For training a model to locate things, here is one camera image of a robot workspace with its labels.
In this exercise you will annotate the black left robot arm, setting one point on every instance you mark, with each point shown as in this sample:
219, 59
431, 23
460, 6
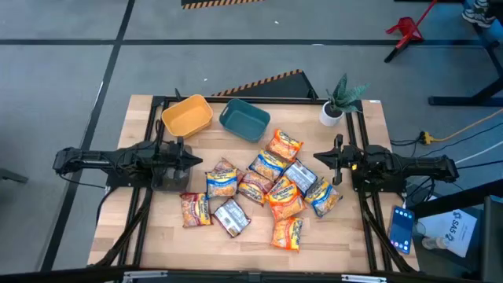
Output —
98, 161

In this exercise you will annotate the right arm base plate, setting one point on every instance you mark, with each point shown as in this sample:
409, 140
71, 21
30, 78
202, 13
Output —
377, 188

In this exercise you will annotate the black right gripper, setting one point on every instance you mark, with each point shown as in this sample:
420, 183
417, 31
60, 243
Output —
346, 161

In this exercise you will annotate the black hazard-striped ramp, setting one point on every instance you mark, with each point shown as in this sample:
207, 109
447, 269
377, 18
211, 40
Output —
283, 88
204, 2

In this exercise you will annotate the red metal stand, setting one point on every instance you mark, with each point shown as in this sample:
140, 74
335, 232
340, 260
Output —
406, 28

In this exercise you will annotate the clear plastic bottle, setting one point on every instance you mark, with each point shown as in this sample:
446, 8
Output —
434, 243

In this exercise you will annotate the black smartphone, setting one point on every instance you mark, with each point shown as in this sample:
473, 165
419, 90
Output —
401, 230

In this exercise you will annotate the black side desk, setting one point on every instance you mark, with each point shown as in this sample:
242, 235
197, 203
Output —
452, 201

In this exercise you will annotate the red Maruchan ramen packet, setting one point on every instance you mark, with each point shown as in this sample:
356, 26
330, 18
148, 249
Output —
253, 188
232, 218
230, 163
195, 210

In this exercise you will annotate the yellow plastic bin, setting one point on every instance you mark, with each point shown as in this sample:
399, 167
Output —
186, 116

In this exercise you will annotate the potted plant white pot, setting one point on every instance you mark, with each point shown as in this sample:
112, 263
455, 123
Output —
332, 114

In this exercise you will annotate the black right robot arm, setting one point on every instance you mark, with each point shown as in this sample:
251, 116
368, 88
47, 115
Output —
412, 165

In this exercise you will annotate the black desk frame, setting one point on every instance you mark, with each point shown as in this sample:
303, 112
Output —
463, 101

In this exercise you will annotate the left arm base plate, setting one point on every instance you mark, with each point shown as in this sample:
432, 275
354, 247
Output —
118, 181

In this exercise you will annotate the white paper sheet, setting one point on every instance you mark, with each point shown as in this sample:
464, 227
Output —
452, 232

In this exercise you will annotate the dark grey translucent bin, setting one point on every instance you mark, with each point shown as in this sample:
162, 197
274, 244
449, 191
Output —
173, 182

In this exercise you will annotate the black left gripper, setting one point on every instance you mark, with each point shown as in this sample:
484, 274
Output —
173, 159

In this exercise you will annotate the grey furniture leg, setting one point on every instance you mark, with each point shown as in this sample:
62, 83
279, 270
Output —
12, 175

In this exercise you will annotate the silver metal bracket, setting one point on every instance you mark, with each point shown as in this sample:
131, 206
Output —
363, 278
145, 276

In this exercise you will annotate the teal plastic bin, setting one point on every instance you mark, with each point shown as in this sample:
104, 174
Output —
243, 120

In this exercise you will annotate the person's shoe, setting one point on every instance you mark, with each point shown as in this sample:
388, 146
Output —
477, 15

